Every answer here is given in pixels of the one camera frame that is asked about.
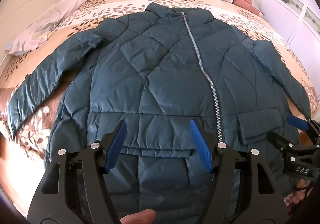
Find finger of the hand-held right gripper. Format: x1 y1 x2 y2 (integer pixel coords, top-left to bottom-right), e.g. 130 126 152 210
266 130 304 155
287 115 320 142

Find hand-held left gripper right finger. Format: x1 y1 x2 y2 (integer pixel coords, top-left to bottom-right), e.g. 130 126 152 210
189 118 289 224

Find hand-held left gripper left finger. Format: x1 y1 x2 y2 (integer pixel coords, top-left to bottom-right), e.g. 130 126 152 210
27 120 128 224

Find dark teal quilted jacket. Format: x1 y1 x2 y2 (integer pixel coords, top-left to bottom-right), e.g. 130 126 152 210
6 3 313 224

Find person's left hand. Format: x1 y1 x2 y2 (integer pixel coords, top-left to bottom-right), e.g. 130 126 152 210
118 209 157 224

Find person's red plaid clothing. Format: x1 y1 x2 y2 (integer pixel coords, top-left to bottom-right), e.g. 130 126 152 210
284 193 304 217

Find white wardrobe with floral trim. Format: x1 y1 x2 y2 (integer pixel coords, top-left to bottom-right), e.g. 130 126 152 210
260 0 320 64

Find floral beige bed sheet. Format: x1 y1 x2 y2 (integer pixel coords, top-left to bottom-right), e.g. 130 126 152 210
0 0 320 214

